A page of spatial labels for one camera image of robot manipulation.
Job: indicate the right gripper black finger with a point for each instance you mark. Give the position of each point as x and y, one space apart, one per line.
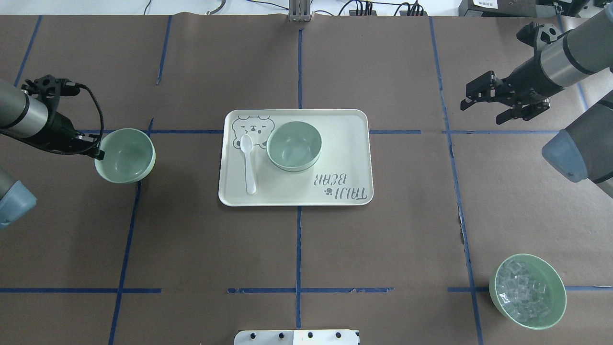
524 111
485 88

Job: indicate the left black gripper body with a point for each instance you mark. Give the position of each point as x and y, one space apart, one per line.
59 127

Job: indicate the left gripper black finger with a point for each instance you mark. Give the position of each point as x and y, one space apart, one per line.
90 146

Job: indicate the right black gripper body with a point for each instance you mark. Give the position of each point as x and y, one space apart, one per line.
529 80

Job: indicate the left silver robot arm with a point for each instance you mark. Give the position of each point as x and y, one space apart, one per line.
30 115

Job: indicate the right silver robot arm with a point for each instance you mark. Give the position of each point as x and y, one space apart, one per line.
583 150

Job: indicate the white plastic spoon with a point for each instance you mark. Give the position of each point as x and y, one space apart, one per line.
246 146

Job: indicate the cream bear serving tray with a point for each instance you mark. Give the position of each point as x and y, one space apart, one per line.
342 176

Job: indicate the green bowl with ice cubes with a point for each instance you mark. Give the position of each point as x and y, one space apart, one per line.
528 291

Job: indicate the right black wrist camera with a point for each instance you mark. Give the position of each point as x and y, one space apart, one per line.
538 36

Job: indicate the aluminium frame post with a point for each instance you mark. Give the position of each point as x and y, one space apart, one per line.
299 11

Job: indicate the white camera stand base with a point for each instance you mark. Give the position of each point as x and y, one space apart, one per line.
298 337

